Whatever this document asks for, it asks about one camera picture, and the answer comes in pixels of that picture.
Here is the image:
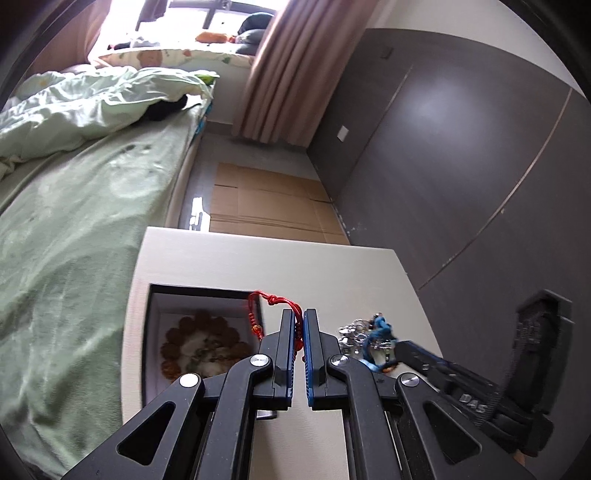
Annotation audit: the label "pile of mixed jewelry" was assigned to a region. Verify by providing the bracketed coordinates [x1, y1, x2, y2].
[338, 317, 396, 364]

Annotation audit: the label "red string bracelet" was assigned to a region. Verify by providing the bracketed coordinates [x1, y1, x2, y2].
[247, 290, 307, 363]

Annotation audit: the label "blue flower knot ornament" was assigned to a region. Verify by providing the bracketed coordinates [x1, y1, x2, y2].
[361, 313, 399, 374]

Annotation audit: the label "black jewelry box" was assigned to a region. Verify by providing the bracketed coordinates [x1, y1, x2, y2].
[141, 285, 262, 404]

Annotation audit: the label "white low table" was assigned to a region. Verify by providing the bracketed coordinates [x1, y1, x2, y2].
[120, 225, 440, 480]

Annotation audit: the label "flattened cardboard on floor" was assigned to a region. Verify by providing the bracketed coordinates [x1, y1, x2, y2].
[209, 163, 349, 245]

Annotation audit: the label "bed with green sheet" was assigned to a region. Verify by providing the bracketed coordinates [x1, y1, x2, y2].
[0, 64, 213, 478]

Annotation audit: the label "right pink curtain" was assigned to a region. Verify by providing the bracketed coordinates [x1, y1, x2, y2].
[232, 0, 378, 148]

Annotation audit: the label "pink curtain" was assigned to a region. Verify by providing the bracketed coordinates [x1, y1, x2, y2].
[232, 0, 378, 148]
[24, 0, 111, 78]

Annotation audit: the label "light green duvet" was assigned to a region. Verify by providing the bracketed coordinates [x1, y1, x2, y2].
[1, 66, 219, 177]

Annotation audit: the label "dark pillows on sill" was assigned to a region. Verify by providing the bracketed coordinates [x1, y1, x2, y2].
[235, 12, 274, 45]

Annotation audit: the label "orange plush toy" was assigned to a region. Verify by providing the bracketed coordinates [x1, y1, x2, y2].
[195, 30, 228, 44]

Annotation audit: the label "left pink curtain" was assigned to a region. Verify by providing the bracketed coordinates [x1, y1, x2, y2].
[24, 0, 111, 78]

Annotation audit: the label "wooden bead bracelet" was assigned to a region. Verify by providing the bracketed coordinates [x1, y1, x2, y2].
[159, 310, 253, 383]

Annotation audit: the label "white wall socket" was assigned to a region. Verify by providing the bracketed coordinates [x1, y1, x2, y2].
[337, 125, 349, 142]

